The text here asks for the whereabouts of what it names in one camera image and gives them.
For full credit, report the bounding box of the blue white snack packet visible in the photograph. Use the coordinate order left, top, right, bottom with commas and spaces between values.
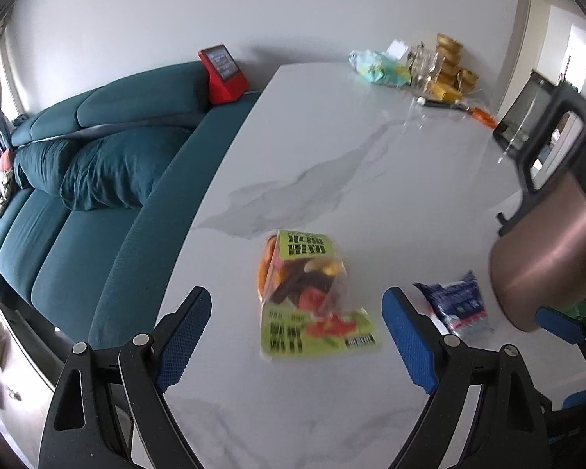
414, 270, 494, 343

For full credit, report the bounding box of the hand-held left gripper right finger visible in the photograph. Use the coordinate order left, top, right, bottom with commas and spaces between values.
381, 287, 554, 469

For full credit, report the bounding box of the teal tissue packet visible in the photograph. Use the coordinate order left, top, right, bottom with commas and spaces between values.
348, 49, 413, 88

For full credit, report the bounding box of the teal sofa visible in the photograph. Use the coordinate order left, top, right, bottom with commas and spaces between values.
0, 61, 262, 353

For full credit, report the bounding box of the red framed screen device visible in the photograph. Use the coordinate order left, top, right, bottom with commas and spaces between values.
198, 44, 250, 106

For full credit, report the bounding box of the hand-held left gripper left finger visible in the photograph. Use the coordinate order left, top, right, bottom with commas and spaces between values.
38, 286, 212, 469

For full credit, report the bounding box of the patterned cloth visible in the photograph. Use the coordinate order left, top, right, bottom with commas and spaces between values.
0, 151, 16, 219

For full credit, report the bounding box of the green yellow snack packet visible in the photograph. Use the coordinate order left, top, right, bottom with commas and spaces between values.
258, 229, 382, 362

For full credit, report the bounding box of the clear glass jar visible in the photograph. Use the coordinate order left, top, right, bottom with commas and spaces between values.
409, 41, 445, 95

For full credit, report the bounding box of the large teal cushion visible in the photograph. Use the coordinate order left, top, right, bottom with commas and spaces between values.
59, 127, 193, 212

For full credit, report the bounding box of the copper kettle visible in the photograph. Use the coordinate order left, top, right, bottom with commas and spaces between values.
488, 83, 586, 333

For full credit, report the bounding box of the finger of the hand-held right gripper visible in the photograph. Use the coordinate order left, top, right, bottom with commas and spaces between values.
536, 305, 586, 349
537, 386, 586, 450

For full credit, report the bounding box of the stack of gold cans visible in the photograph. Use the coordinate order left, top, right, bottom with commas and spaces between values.
432, 33, 480, 103

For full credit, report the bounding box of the small teal cushion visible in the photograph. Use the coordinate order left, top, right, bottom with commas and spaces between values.
12, 138, 79, 191

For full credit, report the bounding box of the orange handled tool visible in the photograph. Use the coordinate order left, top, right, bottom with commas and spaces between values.
417, 95, 499, 129

